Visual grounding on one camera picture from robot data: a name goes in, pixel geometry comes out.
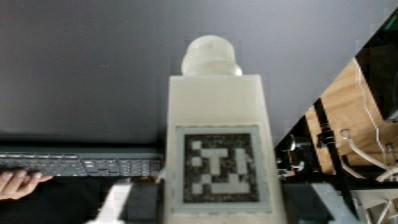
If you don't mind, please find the person's hand at keyboard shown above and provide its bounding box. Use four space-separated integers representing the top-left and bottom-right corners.
0 170 51 200

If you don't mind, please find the white table leg with tag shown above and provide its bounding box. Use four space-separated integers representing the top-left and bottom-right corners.
159 36 287 224

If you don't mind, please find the wooden desk with cables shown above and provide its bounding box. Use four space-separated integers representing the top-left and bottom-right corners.
275 9 398 224

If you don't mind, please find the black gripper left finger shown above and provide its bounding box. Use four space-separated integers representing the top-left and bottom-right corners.
85 180 159 224

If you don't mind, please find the black keyboard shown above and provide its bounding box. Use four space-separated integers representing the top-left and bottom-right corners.
0 146 163 177

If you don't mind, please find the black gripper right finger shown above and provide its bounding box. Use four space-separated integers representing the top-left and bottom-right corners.
282 183 358 224

